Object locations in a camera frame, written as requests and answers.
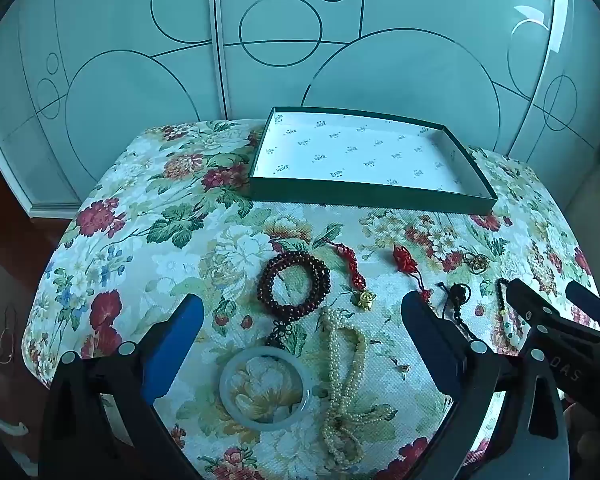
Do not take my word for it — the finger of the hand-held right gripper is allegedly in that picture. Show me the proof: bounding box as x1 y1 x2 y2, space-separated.
566 281 600 327
506 278 600 356

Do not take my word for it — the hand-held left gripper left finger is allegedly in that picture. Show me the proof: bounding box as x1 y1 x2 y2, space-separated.
39 294 206 480

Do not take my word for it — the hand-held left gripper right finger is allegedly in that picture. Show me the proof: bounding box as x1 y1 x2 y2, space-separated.
401 291 565 480

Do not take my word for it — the black bead jade bracelet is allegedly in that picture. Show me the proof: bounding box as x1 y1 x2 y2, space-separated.
494 277 526 348

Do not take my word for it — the black cord white pendant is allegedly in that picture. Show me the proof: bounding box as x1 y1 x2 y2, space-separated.
437 281 481 346

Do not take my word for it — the red cord gold charm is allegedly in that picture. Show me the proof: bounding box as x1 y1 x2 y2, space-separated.
327 241 378 309

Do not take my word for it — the white jade bangle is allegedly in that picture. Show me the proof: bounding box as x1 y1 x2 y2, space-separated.
219 346 313 432

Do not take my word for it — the red knot tassel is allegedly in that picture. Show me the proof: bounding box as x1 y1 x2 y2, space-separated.
392 244 437 311

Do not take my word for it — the pearl necklace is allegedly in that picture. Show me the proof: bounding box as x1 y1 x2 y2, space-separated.
320 307 398 467

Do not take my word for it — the dark red bead bracelet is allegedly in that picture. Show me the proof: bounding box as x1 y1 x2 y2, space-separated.
256 251 332 349

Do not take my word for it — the green shallow cardboard box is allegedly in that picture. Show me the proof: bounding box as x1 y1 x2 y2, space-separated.
248 106 499 209

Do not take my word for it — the floral tablecloth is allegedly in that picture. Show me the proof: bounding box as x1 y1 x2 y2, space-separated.
22 119 600 480

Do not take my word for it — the frosted glass wardrobe door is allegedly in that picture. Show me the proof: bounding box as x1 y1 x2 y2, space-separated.
215 0 568 161
510 0 600 196
0 0 228 211

